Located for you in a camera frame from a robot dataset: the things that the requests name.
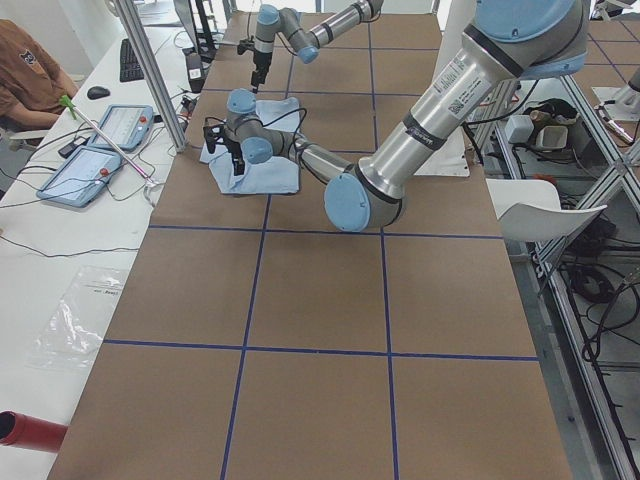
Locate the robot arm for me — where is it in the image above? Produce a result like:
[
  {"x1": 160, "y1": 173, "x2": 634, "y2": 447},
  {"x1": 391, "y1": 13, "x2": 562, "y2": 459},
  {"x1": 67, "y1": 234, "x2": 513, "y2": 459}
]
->
[
  {"x1": 220, "y1": 1, "x2": 590, "y2": 232},
  {"x1": 250, "y1": 0, "x2": 383, "y2": 93}
]

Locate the light blue button-up shirt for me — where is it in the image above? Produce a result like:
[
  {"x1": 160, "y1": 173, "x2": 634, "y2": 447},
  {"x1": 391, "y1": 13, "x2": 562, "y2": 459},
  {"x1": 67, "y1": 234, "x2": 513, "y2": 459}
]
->
[{"x1": 199, "y1": 97, "x2": 300, "y2": 195}]

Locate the person in brown shirt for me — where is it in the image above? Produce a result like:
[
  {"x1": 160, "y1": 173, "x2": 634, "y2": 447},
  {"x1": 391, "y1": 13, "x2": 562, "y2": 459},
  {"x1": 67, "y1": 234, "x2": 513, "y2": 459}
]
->
[{"x1": 1, "y1": 19, "x2": 78, "y2": 132}]

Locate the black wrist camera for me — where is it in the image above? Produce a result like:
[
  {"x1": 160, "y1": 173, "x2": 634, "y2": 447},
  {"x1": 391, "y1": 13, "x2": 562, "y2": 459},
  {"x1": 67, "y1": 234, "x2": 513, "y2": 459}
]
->
[
  {"x1": 237, "y1": 37, "x2": 255, "y2": 55},
  {"x1": 203, "y1": 116, "x2": 226, "y2": 154}
]

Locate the green-tipped reach stick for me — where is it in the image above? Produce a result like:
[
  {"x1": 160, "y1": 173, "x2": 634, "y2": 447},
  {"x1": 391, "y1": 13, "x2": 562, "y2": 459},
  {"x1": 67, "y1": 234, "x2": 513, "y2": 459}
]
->
[{"x1": 59, "y1": 95, "x2": 162, "y2": 188}]

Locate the lower blue teach pendant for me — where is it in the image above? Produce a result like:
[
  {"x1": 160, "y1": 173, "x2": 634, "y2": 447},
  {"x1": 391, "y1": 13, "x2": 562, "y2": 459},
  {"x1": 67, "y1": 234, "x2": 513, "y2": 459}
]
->
[{"x1": 36, "y1": 146, "x2": 122, "y2": 208}]

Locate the white chair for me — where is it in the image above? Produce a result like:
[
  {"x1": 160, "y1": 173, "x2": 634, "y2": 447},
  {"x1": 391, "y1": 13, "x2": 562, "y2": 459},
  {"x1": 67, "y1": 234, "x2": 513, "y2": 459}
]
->
[{"x1": 486, "y1": 178, "x2": 607, "y2": 242}]

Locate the black computer mouse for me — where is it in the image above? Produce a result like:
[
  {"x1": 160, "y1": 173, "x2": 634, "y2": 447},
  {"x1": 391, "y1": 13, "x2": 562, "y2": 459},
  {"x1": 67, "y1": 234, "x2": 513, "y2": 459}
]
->
[{"x1": 86, "y1": 86, "x2": 111, "y2": 100}]

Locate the upper blue teach pendant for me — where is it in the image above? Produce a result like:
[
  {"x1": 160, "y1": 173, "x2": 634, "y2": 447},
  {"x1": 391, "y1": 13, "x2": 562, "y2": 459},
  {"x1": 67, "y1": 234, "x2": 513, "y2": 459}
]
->
[{"x1": 98, "y1": 104, "x2": 154, "y2": 152}]

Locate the black keyboard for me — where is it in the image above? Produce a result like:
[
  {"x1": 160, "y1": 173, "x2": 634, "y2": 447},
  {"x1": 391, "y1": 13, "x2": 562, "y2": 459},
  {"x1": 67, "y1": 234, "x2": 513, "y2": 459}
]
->
[{"x1": 119, "y1": 38, "x2": 144, "y2": 83}]

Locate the red cylinder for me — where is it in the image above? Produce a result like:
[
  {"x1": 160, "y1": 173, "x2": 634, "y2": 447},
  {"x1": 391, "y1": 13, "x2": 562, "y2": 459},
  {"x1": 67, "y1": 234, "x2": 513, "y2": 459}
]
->
[{"x1": 1, "y1": 411, "x2": 68, "y2": 453}]

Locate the blue teach pendant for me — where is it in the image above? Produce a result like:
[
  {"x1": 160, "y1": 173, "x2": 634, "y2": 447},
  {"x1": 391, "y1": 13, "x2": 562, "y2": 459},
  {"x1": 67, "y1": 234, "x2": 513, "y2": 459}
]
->
[
  {"x1": 98, "y1": 104, "x2": 154, "y2": 152},
  {"x1": 36, "y1": 146, "x2": 122, "y2": 208}
]

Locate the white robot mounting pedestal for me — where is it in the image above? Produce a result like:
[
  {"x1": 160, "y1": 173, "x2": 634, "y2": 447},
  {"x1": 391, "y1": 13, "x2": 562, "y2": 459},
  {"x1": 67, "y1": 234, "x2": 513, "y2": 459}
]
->
[{"x1": 416, "y1": 0, "x2": 476, "y2": 177}]

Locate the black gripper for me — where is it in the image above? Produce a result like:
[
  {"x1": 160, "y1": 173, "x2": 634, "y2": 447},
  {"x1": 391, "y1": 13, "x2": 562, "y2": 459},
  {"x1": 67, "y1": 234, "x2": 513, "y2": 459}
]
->
[
  {"x1": 251, "y1": 50, "x2": 271, "y2": 93},
  {"x1": 225, "y1": 138, "x2": 246, "y2": 175}
]

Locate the black power adapter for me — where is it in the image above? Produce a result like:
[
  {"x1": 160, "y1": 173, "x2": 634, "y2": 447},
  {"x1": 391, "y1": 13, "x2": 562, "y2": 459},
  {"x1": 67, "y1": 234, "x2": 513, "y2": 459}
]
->
[{"x1": 185, "y1": 52, "x2": 206, "y2": 93}]

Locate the clear plastic bag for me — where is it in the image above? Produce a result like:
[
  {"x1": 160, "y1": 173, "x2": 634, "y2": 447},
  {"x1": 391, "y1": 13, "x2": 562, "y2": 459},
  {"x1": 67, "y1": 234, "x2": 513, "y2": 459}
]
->
[{"x1": 26, "y1": 266, "x2": 129, "y2": 371}]

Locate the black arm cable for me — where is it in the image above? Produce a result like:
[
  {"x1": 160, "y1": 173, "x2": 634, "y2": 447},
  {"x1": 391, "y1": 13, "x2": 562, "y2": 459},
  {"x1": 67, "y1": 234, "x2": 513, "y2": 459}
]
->
[{"x1": 259, "y1": 107, "x2": 309, "y2": 171}]

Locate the aluminium frame post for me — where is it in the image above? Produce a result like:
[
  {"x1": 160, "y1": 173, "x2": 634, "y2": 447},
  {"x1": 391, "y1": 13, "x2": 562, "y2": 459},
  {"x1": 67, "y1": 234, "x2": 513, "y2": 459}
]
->
[{"x1": 114, "y1": 0, "x2": 187, "y2": 153}]

